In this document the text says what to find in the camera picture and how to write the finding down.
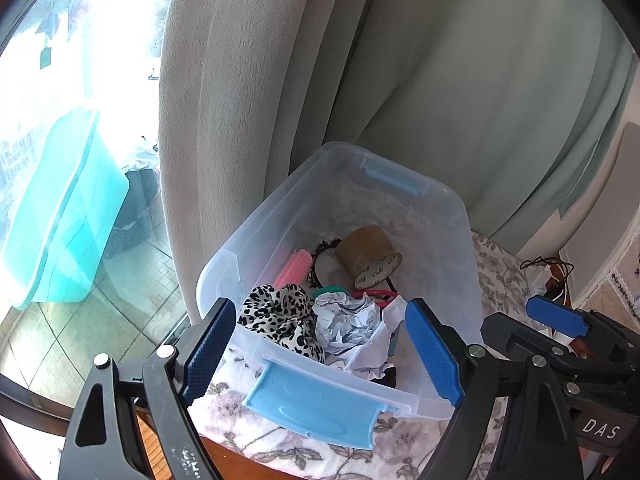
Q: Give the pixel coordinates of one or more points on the grey-green curtain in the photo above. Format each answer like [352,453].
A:
[450,85]

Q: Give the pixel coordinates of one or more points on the clear plastic storage box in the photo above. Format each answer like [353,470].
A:
[450,240]

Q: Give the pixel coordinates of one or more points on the floral blanket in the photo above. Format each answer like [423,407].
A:
[500,270]

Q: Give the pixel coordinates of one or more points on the pink hair roller clip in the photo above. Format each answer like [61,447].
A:
[295,270]

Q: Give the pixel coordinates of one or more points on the green hanging tag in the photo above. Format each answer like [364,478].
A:
[46,57]

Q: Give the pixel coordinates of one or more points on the cream lace-trimmed cloth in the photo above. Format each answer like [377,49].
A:
[625,285]

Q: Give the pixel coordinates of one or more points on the blue hanging cloth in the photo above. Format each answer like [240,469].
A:
[50,20]

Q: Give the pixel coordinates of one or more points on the brown packing tape roll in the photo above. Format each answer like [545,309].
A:
[365,245]

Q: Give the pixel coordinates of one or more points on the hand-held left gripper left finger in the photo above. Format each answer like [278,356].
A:
[207,345]

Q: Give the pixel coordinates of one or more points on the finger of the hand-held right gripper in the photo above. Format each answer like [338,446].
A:
[560,317]
[505,332]

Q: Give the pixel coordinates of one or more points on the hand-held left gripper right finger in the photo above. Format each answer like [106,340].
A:
[435,355]

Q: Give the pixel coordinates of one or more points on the teal plastic tub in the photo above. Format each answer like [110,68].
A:
[65,200]

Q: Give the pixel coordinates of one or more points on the black headband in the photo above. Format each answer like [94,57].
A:
[320,247]

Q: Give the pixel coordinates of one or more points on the white paper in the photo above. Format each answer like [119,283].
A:
[350,325]

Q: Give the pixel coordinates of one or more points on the teal hair accessory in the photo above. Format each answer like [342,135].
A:
[327,290]

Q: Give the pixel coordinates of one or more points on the leopard print scrunchie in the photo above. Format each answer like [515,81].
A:
[275,310]

